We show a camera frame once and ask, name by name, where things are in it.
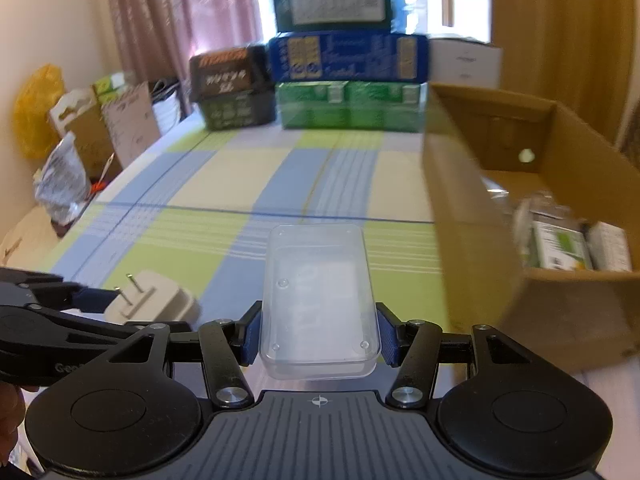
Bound dark purple box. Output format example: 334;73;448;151
50;215;81;238

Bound person's left hand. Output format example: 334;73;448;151
0;384;26;461

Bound white plug adapter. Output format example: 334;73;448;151
103;270;202;323

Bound white printed plastic bag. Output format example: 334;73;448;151
34;132;91;226

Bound clear plastic box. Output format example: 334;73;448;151
258;223;382;380

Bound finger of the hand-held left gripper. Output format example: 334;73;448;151
0;267;118;317
0;305;193;356

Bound brown cardboard pieces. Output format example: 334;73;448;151
101;82;161;166

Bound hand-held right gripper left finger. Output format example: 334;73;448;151
107;302;263;408

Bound stack of green packs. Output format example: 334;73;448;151
92;72;136;101

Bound black basket with package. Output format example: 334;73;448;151
188;45;276;131

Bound open brown carton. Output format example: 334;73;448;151
65;107;123;181

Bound yellow plastic bag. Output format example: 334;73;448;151
12;64;66;161

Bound green wrapped pack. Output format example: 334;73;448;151
276;81;351;130
347;81;426;133

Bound pink curtain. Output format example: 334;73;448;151
102;0;263;91

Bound blue carton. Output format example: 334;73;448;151
267;32;431;84

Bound wooden door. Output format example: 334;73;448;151
490;0;640;151

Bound brown cardboard box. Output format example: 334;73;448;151
421;82;640;373

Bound white green medicine box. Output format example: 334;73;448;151
587;221;633;273

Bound white carton handle flap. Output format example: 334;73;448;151
48;87;98;136

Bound checked cloth desktop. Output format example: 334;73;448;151
0;110;640;461

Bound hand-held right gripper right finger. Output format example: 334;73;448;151
376;302;526;408

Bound white carton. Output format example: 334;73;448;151
429;37;502;88

